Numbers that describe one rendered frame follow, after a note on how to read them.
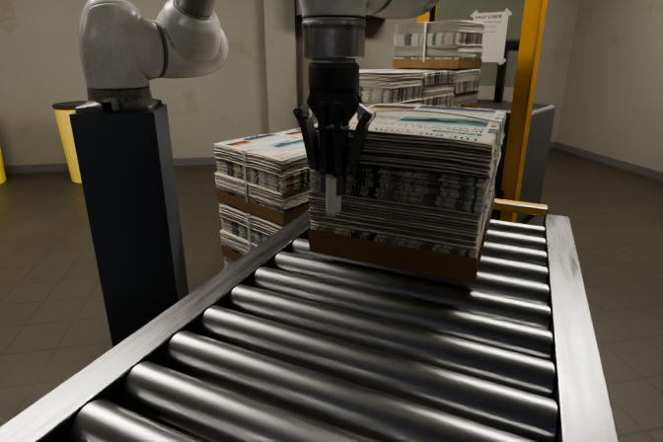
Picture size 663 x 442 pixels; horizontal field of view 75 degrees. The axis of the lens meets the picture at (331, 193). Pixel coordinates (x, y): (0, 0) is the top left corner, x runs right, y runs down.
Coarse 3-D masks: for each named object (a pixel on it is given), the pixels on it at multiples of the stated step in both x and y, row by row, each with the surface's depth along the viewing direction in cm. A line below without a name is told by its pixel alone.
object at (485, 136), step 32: (352, 128) 67; (384, 128) 67; (416, 128) 68; (448, 128) 68; (480, 128) 69; (384, 160) 66; (416, 160) 64; (448, 160) 62; (480, 160) 61; (320, 192) 74; (352, 192) 71; (384, 192) 69; (416, 192) 67; (448, 192) 64; (480, 192) 63; (320, 224) 75; (352, 224) 73; (384, 224) 70; (416, 224) 68; (448, 224) 66; (480, 224) 68
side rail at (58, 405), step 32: (288, 224) 91; (256, 256) 77; (224, 288) 66; (160, 320) 59; (192, 320) 59; (128, 352) 52; (160, 352) 54; (64, 384) 47; (96, 384) 47; (32, 416) 43; (64, 416) 43
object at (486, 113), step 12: (372, 108) 93; (384, 108) 93; (396, 108) 92; (408, 108) 92; (420, 108) 92; (432, 108) 92; (444, 108) 92; (456, 108) 93; (468, 108) 94; (504, 120) 86; (492, 180) 86
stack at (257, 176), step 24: (216, 144) 157; (240, 144) 155; (264, 144) 156; (288, 144) 156; (216, 168) 161; (240, 168) 151; (264, 168) 141; (288, 168) 138; (240, 192) 153; (264, 192) 144; (288, 192) 140; (240, 216) 157; (240, 240) 160; (264, 240) 151
